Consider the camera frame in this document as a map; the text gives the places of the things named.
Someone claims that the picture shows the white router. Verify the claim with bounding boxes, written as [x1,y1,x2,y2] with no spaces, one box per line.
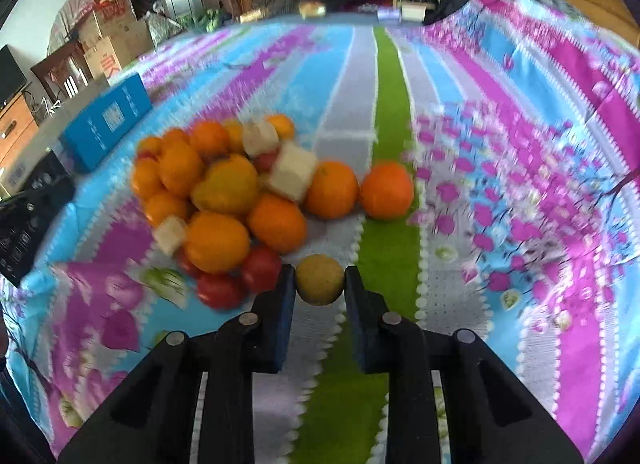
[62,66,86,97]

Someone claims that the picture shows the green leafy vegetables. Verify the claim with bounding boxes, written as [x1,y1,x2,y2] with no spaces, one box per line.
[177,9,226,35]

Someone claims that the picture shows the black printed box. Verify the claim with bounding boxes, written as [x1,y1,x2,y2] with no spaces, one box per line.
[0,149,77,290]

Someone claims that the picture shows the large red printed cardboard box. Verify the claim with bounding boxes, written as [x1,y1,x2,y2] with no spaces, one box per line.
[82,19,156,80]

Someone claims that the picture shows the cream small box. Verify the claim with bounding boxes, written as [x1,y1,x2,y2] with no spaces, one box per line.
[400,1,436,20]

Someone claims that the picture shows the pile of oranges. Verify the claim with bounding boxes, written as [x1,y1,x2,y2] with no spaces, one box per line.
[131,114,416,275]

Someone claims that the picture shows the blue cardboard box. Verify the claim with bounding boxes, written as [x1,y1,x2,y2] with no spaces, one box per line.
[59,73,153,174]

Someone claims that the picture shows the dark wooden chair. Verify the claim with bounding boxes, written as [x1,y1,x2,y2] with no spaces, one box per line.
[31,41,96,102]

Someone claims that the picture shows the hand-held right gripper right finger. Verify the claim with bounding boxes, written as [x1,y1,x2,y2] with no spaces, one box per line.
[345,265,586,464]

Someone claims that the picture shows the pile of white peeled chunks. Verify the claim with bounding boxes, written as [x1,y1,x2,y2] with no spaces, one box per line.
[152,119,319,257]

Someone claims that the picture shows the wooden dresser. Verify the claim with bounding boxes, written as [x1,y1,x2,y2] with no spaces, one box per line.
[0,94,41,185]

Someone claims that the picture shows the black television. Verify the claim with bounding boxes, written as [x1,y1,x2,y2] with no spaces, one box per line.
[0,44,28,107]

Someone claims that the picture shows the green-brown round fruit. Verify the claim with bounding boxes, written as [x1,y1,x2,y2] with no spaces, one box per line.
[295,254,346,306]

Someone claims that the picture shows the wooden headboard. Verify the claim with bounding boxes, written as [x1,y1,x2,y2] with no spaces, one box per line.
[547,0,640,50]

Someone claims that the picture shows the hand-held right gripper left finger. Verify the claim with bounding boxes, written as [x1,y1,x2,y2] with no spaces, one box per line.
[57,264,297,464]

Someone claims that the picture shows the grey patterned plastic bag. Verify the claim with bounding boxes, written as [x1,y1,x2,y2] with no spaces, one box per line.
[145,11,186,45]

